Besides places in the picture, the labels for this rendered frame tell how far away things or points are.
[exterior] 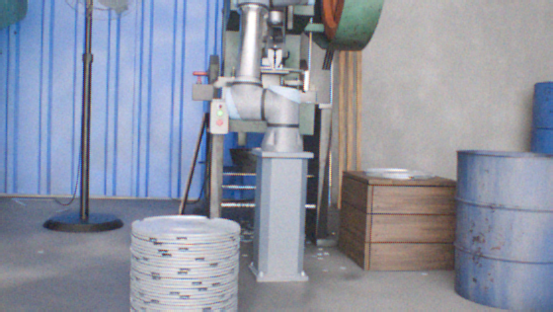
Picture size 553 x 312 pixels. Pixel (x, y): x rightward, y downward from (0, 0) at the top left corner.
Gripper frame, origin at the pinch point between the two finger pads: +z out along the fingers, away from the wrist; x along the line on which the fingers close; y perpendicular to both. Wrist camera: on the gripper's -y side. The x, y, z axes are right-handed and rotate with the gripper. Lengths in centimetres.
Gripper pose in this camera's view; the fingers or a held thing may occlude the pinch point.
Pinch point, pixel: (274, 66)
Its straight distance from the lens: 273.9
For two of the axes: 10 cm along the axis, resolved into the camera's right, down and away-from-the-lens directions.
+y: -1.5, -0.6, 9.9
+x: -9.9, -0.3, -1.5
